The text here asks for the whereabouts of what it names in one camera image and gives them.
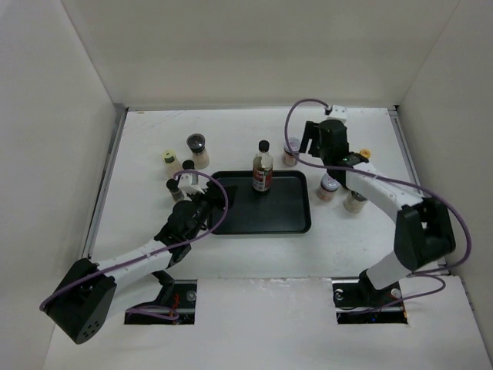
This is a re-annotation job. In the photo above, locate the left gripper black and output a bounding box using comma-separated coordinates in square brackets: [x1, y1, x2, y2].
[186, 182, 236, 241]

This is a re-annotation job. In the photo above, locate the sauce jar white lid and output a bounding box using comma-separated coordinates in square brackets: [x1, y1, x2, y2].
[282, 136, 300, 167]
[317, 173, 340, 201]

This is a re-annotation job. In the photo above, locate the small spice jar front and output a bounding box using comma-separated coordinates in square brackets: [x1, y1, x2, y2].
[166, 178, 184, 202]

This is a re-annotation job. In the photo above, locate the small spice jar black lid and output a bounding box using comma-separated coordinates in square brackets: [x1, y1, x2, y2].
[182, 160, 198, 183]

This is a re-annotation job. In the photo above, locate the shaker yellow lid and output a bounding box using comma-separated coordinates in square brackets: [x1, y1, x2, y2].
[162, 150, 183, 178]

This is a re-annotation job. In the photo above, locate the large grinder black top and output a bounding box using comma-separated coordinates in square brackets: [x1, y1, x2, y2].
[186, 133, 210, 170]

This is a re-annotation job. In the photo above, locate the soy sauce bottle red label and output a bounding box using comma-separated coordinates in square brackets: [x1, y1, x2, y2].
[253, 140, 273, 193]

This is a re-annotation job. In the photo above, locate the chili sauce bottle green label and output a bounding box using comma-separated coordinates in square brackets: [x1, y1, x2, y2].
[359, 149, 371, 159]

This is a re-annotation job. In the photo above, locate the sauce jar white lid front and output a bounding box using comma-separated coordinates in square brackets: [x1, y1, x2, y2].
[317, 173, 340, 201]

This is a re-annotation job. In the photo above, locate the clear shaker black flip lid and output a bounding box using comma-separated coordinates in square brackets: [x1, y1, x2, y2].
[344, 190, 367, 214]

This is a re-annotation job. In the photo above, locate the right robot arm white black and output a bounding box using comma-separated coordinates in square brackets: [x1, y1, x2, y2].
[299, 119, 456, 305]

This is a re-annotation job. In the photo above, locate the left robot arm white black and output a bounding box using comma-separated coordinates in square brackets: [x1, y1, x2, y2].
[40, 180, 238, 345]

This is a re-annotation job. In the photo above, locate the black rectangular tray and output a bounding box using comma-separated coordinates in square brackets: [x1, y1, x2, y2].
[213, 170, 312, 235]

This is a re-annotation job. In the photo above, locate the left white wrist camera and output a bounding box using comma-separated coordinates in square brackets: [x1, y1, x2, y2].
[178, 173, 204, 195]

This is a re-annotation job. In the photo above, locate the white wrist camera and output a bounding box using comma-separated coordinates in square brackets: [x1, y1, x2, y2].
[178, 173, 204, 195]
[324, 105, 347, 123]

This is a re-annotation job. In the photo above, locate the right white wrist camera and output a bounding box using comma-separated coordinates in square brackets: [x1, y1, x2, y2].
[324, 105, 347, 123]

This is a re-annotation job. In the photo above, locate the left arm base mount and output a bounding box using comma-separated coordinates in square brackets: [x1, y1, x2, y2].
[124, 271, 198, 325]

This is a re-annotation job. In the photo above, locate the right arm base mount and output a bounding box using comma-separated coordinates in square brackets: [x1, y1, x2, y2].
[332, 278, 407, 325]

